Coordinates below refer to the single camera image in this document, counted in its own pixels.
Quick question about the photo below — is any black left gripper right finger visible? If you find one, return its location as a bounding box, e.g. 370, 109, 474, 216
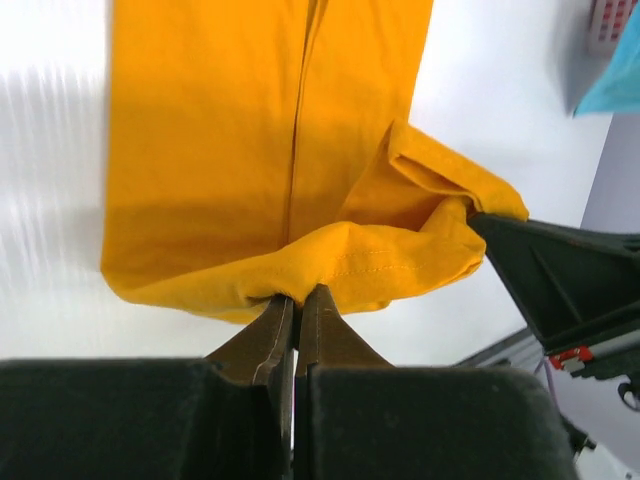
293, 285, 577, 479

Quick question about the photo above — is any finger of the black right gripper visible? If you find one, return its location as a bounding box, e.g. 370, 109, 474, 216
470, 214, 639, 355

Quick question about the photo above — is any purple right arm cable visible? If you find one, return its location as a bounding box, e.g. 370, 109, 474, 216
534, 357, 557, 396

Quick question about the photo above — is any turquoise t shirt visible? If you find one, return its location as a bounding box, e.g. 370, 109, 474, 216
573, 17, 639, 116

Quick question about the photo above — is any aluminium rail frame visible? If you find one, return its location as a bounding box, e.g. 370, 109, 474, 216
456, 328, 544, 372

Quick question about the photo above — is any white plastic laundry basket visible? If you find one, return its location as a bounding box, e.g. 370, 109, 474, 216
587, 0, 638, 56

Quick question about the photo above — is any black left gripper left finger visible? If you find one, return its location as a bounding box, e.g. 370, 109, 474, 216
1, 296, 294, 479

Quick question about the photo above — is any yellow t shirt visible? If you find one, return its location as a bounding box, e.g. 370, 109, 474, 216
101, 1, 528, 323

